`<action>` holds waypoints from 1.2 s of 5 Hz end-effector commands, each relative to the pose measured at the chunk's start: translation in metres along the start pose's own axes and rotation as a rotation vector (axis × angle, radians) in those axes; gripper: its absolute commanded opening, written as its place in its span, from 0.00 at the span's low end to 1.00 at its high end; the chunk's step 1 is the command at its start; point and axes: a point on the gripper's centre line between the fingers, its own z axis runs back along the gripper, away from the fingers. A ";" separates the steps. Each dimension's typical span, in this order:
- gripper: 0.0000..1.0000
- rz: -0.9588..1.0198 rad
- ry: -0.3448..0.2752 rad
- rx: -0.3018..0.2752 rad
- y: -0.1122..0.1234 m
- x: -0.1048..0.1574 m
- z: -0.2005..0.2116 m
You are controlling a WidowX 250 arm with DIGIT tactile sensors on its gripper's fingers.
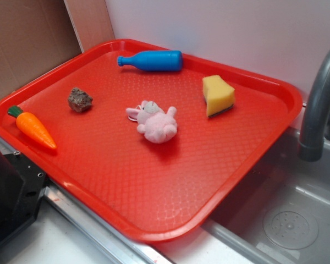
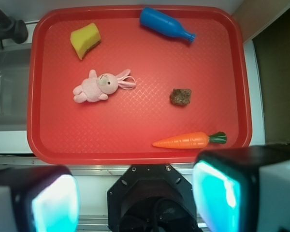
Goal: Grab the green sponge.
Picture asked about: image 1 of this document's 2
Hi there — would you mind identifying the brown cardboard panel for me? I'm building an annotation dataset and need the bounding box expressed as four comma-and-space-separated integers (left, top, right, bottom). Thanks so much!
0, 1, 81, 99

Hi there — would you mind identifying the red plastic tray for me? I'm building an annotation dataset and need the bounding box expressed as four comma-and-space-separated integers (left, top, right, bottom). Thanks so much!
0, 40, 303, 243

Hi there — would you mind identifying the brown rock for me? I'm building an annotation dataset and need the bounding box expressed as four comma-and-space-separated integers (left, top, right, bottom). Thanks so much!
68, 87, 93, 113

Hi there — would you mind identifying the pink plush bunny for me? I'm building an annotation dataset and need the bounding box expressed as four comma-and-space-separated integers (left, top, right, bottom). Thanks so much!
126, 100, 178, 144

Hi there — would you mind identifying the grey plastic sink basin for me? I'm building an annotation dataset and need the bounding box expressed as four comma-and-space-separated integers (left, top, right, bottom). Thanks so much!
203, 117, 330, 263

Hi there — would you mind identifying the orange toy carrot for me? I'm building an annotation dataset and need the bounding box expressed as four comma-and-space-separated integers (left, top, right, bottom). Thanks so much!
7, 106, 57, 150

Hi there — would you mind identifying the grey faucet spout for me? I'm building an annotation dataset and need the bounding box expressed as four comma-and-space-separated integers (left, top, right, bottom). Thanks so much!
298, 50, 330, 162

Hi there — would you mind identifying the blue plastic bottle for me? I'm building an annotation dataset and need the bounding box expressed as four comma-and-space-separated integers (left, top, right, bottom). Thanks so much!
117, 51, 183, 72

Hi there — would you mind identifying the yellow sponge with green pad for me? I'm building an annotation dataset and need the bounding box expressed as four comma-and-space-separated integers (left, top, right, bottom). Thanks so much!
202, 75, 235, 117

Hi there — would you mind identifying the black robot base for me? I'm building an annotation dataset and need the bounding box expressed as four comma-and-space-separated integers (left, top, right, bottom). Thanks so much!
0, 151, 46, 247

